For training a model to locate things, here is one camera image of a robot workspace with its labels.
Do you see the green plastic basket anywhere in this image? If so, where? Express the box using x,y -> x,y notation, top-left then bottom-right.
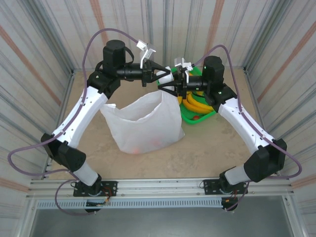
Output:
170,66 -> 217,125

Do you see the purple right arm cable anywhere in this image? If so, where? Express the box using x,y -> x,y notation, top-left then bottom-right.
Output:
194,45 -> 303,212

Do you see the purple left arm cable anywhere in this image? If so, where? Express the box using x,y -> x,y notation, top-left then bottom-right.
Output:
7,28 -> 139,216

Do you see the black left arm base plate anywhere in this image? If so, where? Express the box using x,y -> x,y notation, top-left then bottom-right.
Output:
74,181 -> 118,198

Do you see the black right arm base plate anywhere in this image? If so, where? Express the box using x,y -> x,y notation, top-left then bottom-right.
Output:
202,179 -> 249,196

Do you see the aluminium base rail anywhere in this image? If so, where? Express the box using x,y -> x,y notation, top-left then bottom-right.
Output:
26,175 -> 294,198

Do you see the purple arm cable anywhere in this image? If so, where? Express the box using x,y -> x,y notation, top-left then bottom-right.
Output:
7,28 -> 139,216
194,45 -> 303,212

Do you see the slotted grey cable duct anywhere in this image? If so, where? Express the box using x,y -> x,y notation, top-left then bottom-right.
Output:
36,198 -> 223,210

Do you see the yellow fake banana bunch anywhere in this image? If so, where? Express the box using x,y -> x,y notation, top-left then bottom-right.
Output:
181,91 -> 215,116

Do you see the white plastic bag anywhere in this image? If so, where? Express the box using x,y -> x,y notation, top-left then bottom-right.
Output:
100,70 -> 186,155

